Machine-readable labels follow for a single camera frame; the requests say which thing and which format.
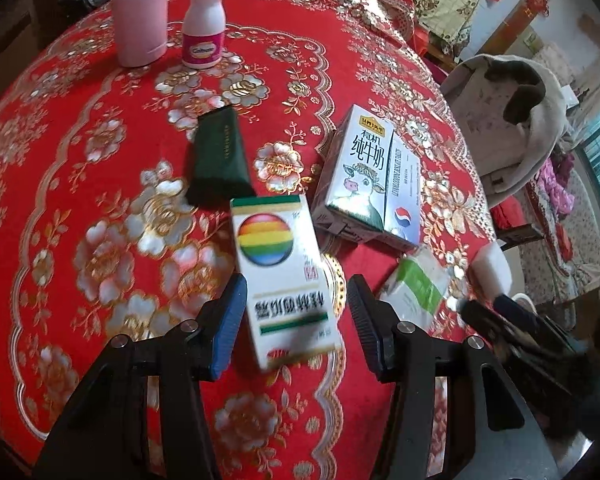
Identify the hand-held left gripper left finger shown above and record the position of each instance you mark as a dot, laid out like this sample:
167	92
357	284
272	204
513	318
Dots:
229	325

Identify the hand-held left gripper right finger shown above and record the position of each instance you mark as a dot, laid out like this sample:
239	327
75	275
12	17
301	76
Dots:
367	325

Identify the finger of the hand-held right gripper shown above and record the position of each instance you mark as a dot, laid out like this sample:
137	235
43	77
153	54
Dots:
515	305
482	317

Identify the white foam sponge block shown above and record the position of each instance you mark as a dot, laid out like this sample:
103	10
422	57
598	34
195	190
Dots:
490	270

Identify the green white plastic packet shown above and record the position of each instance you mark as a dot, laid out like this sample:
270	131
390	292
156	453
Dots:
417	285

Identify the white box with rainbow circle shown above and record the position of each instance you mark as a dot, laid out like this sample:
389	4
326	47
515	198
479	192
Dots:
280	270

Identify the long white medicine box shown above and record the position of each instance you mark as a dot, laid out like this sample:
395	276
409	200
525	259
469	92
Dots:
405	190

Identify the white green milk carton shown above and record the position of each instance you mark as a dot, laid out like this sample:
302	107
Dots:
357	170

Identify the small dark wooden chair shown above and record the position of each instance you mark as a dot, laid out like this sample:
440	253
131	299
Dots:
522	232

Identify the floral covered sofa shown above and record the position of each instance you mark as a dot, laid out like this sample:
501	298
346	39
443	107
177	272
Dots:
570	255

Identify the round red seat cushion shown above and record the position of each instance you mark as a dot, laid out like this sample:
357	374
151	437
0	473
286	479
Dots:
509	212

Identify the pink quilted blanket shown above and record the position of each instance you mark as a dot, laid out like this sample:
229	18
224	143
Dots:
555	180

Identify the dark green packet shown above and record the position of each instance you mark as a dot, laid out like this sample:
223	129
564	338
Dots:
220	155

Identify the beige fleece coat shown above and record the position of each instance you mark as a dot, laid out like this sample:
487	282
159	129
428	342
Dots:
510	125

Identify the red gold floral tablecloth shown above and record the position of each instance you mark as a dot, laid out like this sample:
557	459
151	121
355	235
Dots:
80	160

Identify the white bottle with pink label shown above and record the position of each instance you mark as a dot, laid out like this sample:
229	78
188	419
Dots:
205	25

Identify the yellow floral checked cloth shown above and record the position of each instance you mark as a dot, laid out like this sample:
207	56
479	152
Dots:
445	5

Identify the pink thermos bottle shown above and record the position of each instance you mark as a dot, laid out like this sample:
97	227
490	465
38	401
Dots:
140	15

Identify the red knot wall hanging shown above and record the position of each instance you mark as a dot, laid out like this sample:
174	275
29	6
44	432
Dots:
536	0

